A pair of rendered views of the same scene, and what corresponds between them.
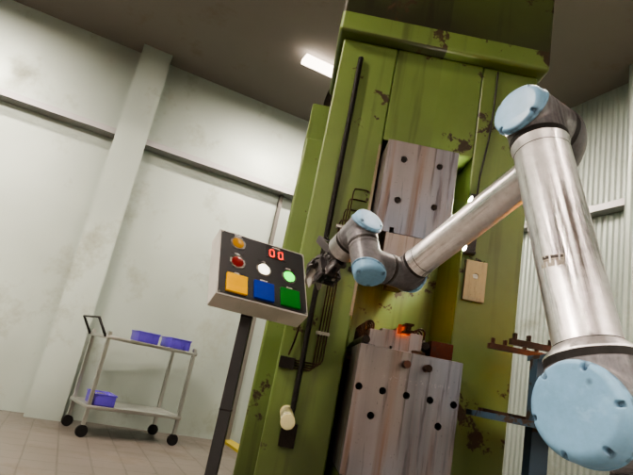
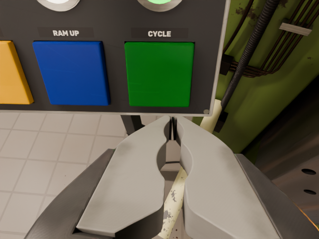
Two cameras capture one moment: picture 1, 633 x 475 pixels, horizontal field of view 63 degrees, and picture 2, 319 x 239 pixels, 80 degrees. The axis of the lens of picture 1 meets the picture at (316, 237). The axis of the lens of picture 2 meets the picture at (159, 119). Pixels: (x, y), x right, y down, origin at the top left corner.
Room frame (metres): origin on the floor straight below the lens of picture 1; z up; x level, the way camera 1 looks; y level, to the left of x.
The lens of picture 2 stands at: (1.66, -0.03, 1.18)
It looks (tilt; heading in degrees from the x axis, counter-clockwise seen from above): 60 degrees down; 29
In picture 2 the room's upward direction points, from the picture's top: 2 degrees counter-clockwise
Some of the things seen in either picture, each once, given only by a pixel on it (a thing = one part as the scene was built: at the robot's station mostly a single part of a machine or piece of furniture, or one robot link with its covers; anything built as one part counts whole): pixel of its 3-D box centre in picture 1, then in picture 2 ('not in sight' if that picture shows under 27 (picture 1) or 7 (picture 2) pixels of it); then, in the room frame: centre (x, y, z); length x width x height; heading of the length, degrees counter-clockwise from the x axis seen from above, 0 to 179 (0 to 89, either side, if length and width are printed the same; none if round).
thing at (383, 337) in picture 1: (384, 342); not in sight; (2.17, -0.36, 0.96); 0.42 x 0.20 x 0.09; 1
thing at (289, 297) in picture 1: (289, 299); (159, 75); (1.80, 0.05, 1.01); 0.07 x 0.05 x 0.07; 116
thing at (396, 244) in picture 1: (397, 259); not in sight; (2.17, -0.36, 1.32); 0.42 x 0.20 x 0.10; 1
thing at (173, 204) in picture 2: (286, 417); (192, 159); (1.87, -0.02, 0.62); 0.44 x 0.05 x 0.05; 1
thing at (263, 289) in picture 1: (263, 291); (75, 74); (1.76, 0.14, 1.01); 0.07 x 0.05 x 0.07; 116
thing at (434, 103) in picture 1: (422, 124); not in sight; (2.32, -0.41, 2.06); 0.44 x 0.41 x 0.47; 1
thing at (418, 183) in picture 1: (415, 207); not in sight; (2.17, -0.41, 1.56); 0.42 x 0.39 x 0.40; 1
